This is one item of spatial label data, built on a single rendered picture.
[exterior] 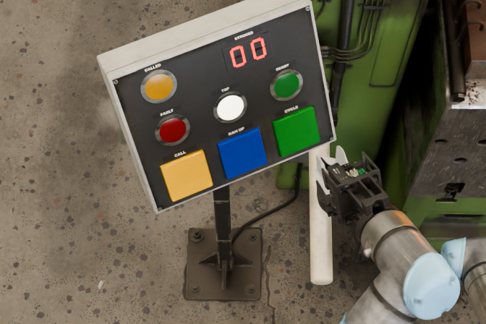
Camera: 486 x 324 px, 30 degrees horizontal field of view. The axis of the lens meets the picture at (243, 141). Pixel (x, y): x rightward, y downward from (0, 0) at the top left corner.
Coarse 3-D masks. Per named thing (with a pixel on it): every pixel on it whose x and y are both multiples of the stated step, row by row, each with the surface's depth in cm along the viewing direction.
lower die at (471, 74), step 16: (464, 0) 168; (480, 0) 168; (464, 16) 168; (480, 16) 166; (464, 32) 168; (480, 32) 165; (464, 48) 168; (480, 48) 163; (464, 64) 167; (480, 64) 163
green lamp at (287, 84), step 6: (282, 78) 146; (288, 78) 147; (294, 78) 147; (276, 84) 147; (282, 84) 147; (288, 84) 147; (294, 84) 148; (276, 90) 147; (282, 90) 148; (288, 90) 148; (294, 90) 149; (282, 96) 148; (288, 96) 149
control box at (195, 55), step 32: (256, 0) 145; (288, 0) 143; (160, 32) 144; (192, 32) 141; (224, 32) 139; (256, 32) 141; (288, 32) 143; (128, 64) 137; (160, 64) 137; (192, 64) 140; (224, 64) 142; (256, 64) 144; (288, 64) 146; (320, 64) 148; (128, 96) 138; (192, 96) 142; (224, 96) 144; (256, 96) 147; (320, 96) 152; (128, 128) 141; (160, 128) 143; (192, 128) 146; (224, 128) 148; (320, 128) 155; (160, 160) 147; (160, 192) 150
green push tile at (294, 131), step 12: (312, 108) 151; (276, 120) 150; (288, 120) 151; (300, 120) 152; (312, 120) 153; (276, 132) 151; (288, 132) 152; (300, 132) 153; (312, 132) 154; (288, 144) 153; (300, 144) 154; (312, 144) 155
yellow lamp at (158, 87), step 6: (150, 78) 138; (156, 78) 138; (162, 78) 138; (168, 78) 139; (150, 84) 138; (156, 84) 139; (162, 84) 139; (168, 84) 139; (150, 90) 139; (156, 90) 139; (162, 90) 140; (168, 90) 140; (150, 96) 139; (156, 96) 140; (162, 96) 140
